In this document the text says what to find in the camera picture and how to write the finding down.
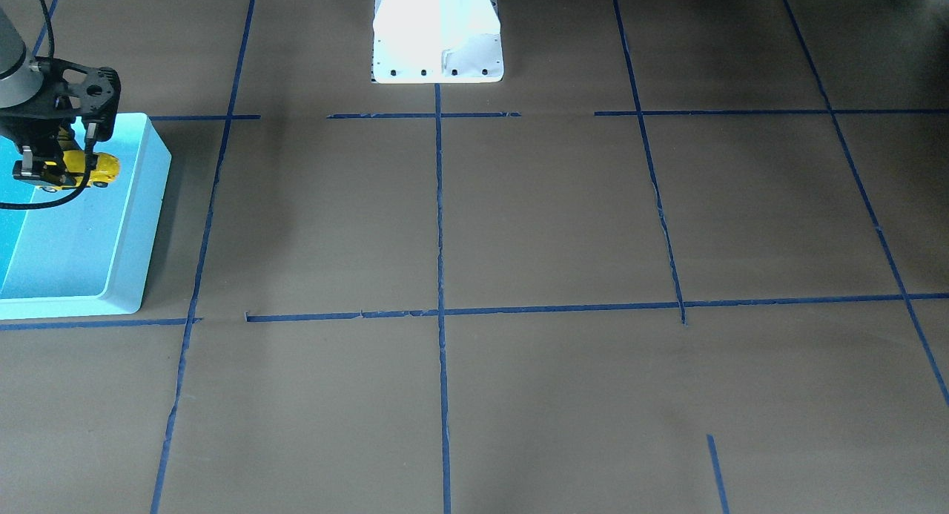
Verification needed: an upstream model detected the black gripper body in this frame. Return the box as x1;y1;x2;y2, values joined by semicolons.
1;115;75;159

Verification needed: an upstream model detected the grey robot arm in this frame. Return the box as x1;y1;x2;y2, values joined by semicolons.
1;0;122;192

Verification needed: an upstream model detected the yellow beetle toy car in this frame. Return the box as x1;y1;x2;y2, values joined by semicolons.
39;150;121;193

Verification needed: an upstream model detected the light blue plastic bin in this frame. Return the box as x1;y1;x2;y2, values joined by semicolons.
1;113;171;320

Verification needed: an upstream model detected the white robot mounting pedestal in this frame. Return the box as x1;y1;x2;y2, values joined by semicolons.
371;0;505;85

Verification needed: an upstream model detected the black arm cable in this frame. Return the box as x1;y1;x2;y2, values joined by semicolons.
0;0;99;211

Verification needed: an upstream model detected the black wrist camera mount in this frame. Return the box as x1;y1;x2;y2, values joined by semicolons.
24;56;122;142

